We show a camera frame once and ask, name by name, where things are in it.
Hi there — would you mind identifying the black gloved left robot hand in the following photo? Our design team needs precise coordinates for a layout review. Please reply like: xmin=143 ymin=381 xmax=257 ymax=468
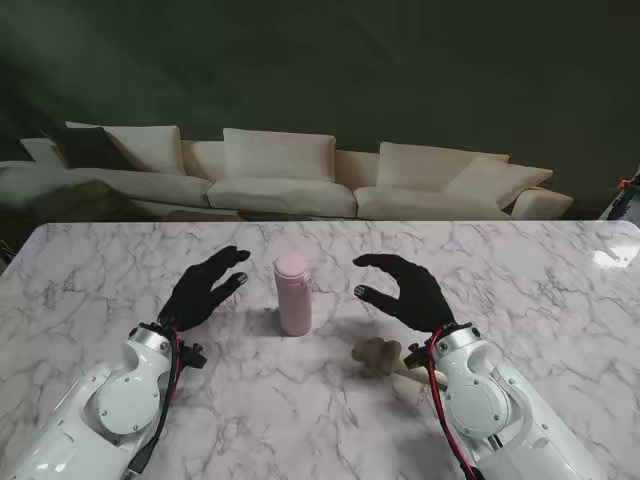
xmin=157 ymin=245 xmax=251 ymax=332

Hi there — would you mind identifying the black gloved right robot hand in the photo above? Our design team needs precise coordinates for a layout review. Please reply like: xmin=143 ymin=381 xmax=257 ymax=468
xmin=352 ymin=253 xmax=457 ymax=334

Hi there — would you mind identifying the sponge cup brush red handle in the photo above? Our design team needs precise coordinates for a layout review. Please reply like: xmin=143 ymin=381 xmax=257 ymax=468
xmin=349 ymin=337 xmax=436 ymax=389

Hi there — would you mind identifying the pink thermos lid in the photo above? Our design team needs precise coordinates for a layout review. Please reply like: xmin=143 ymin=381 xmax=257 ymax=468
xmin=273 ymin=252 xmax=311 ymax=290

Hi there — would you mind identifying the pink thermos bottle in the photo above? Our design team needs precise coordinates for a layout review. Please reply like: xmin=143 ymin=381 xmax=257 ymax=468
xmin=276 ymin=282 xmax=315 ymax=336

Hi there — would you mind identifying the cream fabric sofa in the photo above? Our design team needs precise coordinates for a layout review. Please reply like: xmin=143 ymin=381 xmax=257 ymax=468
xmin=0 ymin=120 xmax=575 ymax=222

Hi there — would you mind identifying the cream sofa cushion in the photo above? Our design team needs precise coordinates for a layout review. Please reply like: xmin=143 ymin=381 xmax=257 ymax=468
xmin=442 ymin=155 xmax=555 ymax=211
xmin=222 ymin=127 xmax=337 ymax=184
xmin=375 ymin=141 xmax=511 ymax=194
xmin=64 ymin=120 xmax=182 ymax=176

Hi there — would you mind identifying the dark brown sofa cushion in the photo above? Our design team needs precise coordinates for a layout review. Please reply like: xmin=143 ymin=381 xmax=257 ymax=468
xmin=39 ymin=124 xmax=137 ymax=171

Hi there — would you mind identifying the black stand with orange clamp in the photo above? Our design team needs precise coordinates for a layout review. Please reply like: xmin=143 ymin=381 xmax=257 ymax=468
xmin=597 ymin=168 xmax=640 ymax=221

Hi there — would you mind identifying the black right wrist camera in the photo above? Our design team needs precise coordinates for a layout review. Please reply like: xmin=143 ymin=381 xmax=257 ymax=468
xmin=402 ymin=343 xmax=434 ymax=372

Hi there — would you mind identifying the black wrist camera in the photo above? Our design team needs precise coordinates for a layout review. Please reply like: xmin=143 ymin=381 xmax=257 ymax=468
xmin=175 ymin=339 xmax=209 ymax=372
xmin=402 ymin=343 xmax=434 ymax=372

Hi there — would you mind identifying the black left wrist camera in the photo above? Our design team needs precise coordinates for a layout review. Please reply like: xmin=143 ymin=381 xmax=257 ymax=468
xmin=175 ymin=339 xmax=209 ymax=372

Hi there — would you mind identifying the red black left arm cable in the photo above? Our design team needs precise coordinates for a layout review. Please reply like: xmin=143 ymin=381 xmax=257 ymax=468
xmin=127 ymin=327 xmax=184 ymax=474

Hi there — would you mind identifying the red black arm cable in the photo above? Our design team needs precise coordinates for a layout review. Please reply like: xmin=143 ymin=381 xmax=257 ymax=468
xmin=127 ymin=327 xmax=184 ymax=474
xmin=427 ymin=327 xmax=484 ymax=480

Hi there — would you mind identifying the red black right arm cable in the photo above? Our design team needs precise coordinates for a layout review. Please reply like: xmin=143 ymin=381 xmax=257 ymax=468
xmin=427 ymin=327 xmax=484 ymax=480

